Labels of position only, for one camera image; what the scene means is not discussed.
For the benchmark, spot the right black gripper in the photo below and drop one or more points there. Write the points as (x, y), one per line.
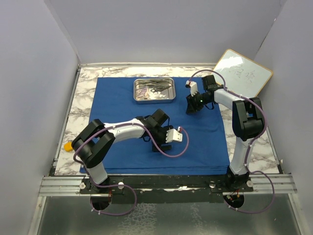
(192, 107)

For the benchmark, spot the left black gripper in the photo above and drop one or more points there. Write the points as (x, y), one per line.
(166, 148)

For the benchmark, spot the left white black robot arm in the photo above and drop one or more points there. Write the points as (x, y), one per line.
(94, 142)

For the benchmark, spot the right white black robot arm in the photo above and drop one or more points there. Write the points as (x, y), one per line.
(248, 123)

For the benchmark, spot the stainless steel instrument tray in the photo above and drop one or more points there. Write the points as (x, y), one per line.
(170, 93)

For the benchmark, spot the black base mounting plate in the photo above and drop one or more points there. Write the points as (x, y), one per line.
(124, 188)

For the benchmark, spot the white gauze pieces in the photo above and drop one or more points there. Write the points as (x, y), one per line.
(157, 96)

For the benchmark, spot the purple patterned packet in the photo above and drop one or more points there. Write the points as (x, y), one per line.
(141, 94)

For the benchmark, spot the yellow grey block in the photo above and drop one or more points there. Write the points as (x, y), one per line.
(68, 147)

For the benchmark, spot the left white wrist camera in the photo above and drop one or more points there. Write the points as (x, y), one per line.
(173, 135)

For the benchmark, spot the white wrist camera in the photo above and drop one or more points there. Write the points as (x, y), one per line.
(173, 135)
(192, 86)

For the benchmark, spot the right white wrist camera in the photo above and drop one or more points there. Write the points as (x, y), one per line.
(192, 86)

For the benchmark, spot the small whiteboard with wooden frame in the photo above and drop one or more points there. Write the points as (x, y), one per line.
(240, 74)

